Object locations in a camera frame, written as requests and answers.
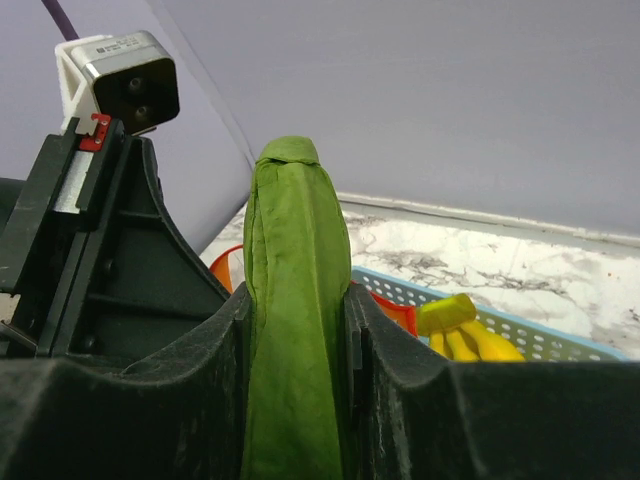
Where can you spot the light blue plastic basket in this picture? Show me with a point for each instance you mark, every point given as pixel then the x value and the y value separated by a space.
pixel 534 341

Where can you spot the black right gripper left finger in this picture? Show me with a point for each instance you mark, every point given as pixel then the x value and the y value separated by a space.
pixel 176 414

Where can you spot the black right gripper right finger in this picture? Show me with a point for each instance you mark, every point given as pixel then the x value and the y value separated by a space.
pixel 421 416

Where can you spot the clear zip bag orange zipper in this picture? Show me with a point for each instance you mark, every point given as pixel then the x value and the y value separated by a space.
pixel 228 268

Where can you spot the green leaf vegetable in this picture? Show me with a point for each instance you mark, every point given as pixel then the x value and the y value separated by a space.
pixel 297 268

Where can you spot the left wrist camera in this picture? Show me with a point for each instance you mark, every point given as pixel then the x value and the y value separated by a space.
pixel 130 77

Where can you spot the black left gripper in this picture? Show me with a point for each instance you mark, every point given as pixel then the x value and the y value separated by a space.
pixel 111 296

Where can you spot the yellow banana bunch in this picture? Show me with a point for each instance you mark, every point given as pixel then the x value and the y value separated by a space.
pixel 453 331

